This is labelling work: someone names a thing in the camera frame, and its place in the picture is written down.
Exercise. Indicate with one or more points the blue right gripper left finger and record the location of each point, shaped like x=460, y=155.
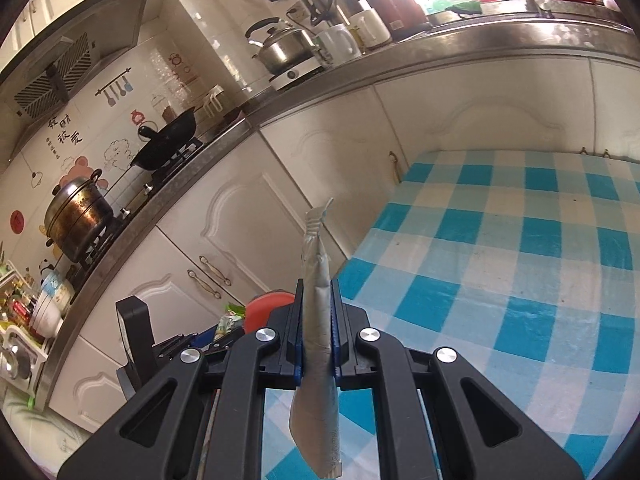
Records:
x=298, y=339

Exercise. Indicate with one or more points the red plastic trash bucket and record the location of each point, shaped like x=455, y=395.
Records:
x=257, y=311

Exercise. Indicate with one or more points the range hood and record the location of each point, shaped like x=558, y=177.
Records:
x=54, y=66

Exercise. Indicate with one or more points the blue white checkered tablecloth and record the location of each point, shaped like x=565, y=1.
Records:
x=527, y=263

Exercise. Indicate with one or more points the steel cooking pot with lid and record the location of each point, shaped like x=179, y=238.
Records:
x=77, y=215

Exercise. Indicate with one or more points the black wok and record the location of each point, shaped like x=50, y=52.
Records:
x=164, y=144

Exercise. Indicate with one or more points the white induction hotplate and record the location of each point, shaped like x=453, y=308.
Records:
x=296, y=74

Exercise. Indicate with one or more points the white silver snack bag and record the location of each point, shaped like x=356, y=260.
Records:
x=314, y=411

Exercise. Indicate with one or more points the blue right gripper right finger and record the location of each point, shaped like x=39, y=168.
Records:
x=336, y=331

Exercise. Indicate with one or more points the green snack bag rear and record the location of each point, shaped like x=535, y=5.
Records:
x=232, y=318

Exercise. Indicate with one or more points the white mug right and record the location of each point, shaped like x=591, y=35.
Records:
x=371, y=29

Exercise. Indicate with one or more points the stainless steel kettle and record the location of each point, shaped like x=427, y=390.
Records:
x=280, y=45

